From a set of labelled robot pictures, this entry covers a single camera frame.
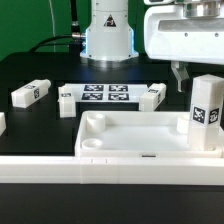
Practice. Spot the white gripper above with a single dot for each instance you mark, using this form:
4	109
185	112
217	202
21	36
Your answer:
184	31

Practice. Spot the white desk tabletop tray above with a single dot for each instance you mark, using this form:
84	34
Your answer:
139	134

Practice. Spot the white fiducial marker sheet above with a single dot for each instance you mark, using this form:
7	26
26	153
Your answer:
124	93

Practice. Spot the white fence front bar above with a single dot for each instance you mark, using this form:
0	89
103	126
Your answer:
146	170

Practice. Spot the white fence bar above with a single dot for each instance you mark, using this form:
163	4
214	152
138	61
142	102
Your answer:
2	123
146	170

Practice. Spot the white fence left bar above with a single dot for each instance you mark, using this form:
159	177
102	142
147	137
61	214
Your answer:
2	123

